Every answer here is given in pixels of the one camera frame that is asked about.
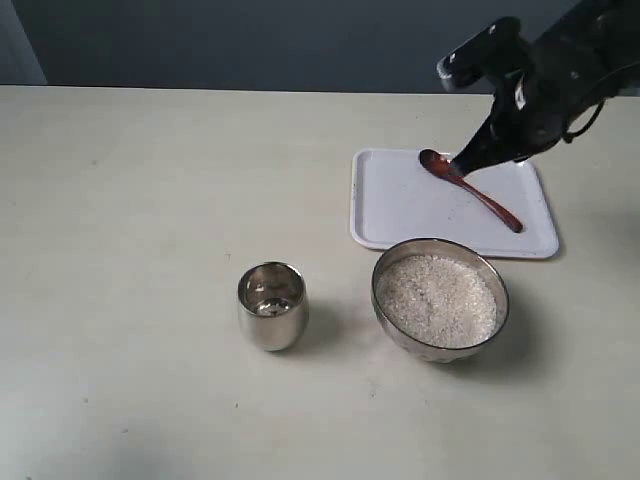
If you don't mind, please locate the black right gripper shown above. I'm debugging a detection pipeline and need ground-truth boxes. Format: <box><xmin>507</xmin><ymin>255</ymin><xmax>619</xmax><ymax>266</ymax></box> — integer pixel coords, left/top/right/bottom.
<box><xmin>436</xmin><ymin>1</ymin><xmax>639</xmax><ymax>177</ymax></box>

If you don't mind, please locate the small steel cup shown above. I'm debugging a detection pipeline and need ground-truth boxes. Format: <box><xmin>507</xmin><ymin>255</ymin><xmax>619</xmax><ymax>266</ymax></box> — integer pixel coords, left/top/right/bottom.
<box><xmin>237</xmin><ymin>261</ymin><xmax>309</xmax><ymax>352</ymax></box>

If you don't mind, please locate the dark red wooden spoon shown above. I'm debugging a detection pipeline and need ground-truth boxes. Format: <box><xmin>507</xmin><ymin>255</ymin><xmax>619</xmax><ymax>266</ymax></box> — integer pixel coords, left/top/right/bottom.
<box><xmin>418</xmin><ymin>149</ymin><xmax>524</xmax><ymax>234</ymax></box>

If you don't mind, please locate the steel bowl of rice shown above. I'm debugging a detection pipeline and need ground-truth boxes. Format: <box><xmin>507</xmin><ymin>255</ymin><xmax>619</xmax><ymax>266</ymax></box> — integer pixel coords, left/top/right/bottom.
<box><xmin>371</xmin><ymin>238</ymin><xmax>510</xmax><ymax>363</ymax></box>

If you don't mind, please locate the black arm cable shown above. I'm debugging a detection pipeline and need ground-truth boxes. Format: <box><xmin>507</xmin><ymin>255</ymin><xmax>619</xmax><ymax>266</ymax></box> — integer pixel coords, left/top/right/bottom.
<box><xmin>562</xmin><ymin>59</ymin><xmax>640</xmax><ymax>145</ymax></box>

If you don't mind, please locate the white plastic tray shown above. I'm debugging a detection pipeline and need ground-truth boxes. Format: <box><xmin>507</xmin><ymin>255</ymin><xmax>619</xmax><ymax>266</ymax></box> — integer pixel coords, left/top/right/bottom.
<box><xmin>350</xmin><ymin>148</ymin><xmax>559</xmax><ymax>259</ymax></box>

